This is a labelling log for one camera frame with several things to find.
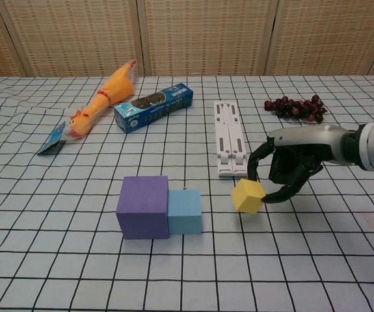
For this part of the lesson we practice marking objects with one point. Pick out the white folding laptop stand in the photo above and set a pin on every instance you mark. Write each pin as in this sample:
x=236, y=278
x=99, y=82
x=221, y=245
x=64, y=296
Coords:
x=225, y=130

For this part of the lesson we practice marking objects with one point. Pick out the small blue packet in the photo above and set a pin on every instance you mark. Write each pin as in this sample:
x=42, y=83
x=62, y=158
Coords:
x=51, y=143

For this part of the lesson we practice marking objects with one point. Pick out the light blue checked tablecloth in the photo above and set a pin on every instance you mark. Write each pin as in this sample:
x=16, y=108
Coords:
x=76, y=227

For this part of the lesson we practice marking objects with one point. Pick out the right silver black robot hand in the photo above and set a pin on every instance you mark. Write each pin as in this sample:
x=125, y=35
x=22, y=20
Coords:
x=310, y=136

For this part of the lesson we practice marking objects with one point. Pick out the dark red grape bunch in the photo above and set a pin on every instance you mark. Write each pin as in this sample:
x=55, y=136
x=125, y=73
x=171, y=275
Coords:
x=290, y=109

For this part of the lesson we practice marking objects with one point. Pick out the medium blue foam cube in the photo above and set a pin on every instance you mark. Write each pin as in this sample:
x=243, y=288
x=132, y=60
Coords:
x=185, y=213

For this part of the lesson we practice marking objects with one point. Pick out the small yellow foam cube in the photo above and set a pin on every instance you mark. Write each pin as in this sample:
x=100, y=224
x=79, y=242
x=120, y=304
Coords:
x=246, y=196

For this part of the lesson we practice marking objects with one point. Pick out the large purple foam cube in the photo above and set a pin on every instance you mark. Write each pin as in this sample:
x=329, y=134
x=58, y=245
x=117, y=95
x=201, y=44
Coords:
x=141, y=208

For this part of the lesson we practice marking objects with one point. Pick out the blue cookie box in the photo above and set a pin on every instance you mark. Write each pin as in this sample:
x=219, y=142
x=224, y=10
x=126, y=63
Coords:
x=154, y=109

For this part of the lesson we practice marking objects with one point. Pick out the yellow rubber chicken toy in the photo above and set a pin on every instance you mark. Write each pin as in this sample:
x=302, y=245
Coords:
x=116, y=87

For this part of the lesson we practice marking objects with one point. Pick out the beige woven folding screen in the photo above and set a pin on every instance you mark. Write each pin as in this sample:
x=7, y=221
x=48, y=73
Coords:
x=206, y=32

